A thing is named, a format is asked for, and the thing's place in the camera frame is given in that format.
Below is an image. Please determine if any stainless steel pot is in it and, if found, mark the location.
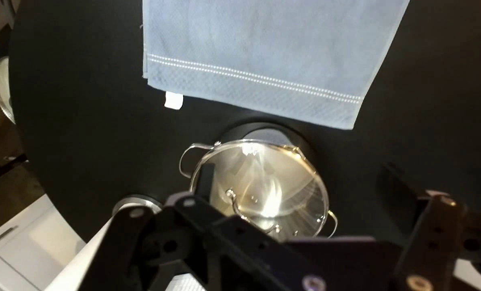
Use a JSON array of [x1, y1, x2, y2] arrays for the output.
[[178, 120, 341, 243]]

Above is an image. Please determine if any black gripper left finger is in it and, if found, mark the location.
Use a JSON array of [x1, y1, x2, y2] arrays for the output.
[[81, 191, 307, 291]]

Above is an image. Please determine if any white floor cabinet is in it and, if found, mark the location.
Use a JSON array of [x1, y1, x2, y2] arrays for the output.
[[0, 193, 88, 291]]

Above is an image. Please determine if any white paper towel roll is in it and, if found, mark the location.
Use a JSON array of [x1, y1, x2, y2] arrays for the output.
[[46, 212, 205, 291]]

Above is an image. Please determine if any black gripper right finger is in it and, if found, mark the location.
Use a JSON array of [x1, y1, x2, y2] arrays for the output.
[[376, 161, 481, 291]]

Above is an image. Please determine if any silver paper towel holder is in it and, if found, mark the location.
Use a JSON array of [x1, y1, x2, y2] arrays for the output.
[[112, 193, 165, 219]]

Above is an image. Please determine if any blue towel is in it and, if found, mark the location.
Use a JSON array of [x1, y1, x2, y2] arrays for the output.
[[141, 0, 412, 131]]

